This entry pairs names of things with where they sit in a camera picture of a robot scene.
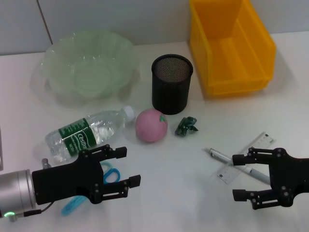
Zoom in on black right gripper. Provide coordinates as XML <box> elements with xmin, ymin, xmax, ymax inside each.
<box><xmin>231</xmin><ymin>147</ymin><xmax>309</xmax><ymax>210</ymax></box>

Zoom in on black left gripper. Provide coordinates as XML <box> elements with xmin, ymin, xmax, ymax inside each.
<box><xmin>32</xmin><ymin>144</ymin><xmax>141</xmax><ymax>206</ymax></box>

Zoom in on clear green-label water bottle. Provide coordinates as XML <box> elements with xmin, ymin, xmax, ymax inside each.
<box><xmin>45</xmin><ymin>105</ymin><xmax>136</xmax><ymax>165</ymax></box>

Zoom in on pink toy peach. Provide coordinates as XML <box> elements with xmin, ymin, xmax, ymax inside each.
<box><xmin>134</xmin><ymin>108</ymin><xmax>169</xmax><ymax>144</ymax></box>

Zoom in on blue cyan scissors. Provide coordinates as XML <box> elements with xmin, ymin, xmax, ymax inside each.
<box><xmin>60</xmin><ymin>161</ymin><xmax>121</xmax><ymax>216</ymax></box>

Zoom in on green plastic wrapper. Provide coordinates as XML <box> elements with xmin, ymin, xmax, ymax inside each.
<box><xmin>174</xmin><ymin>116</ymin><xmax>200</xmax><ymax>137</ymax></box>

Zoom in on clear plastic ruler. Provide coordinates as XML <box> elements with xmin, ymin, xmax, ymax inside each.
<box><xmin>216</xmin><ymin>131</ymin><xmax>277</xmax><ymax>185</ymax></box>

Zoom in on grey white pen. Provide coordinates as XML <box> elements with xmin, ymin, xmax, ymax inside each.
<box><xmin>204</xmin><ymin>147</ymin><xmax>271</xmax><ymax>185</ymax></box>

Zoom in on black mesh pen holder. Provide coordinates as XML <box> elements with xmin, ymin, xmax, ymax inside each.
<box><xmin>151</xmin><ymin>54</ymin><xmax>194</xmax><ymax>116</ymax></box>

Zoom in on translucent green fruit plate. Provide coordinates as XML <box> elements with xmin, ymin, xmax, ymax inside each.
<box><xmin>38</xmin><ymin>30</ymin><xmax>141</xmax><ymax>108</ymax></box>

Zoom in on yellow plastic bin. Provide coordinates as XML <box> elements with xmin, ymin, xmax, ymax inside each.
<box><xmin>188</xmin><ymin>0</ymin><xmax>277</xmax><ymax>98</ymax></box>

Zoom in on left arm cable with plugs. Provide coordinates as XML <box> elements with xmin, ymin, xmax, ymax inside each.
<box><xmin>6</xmin><ymin>158</ymin><xmax>53</xmax><ymax>222</ymax></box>

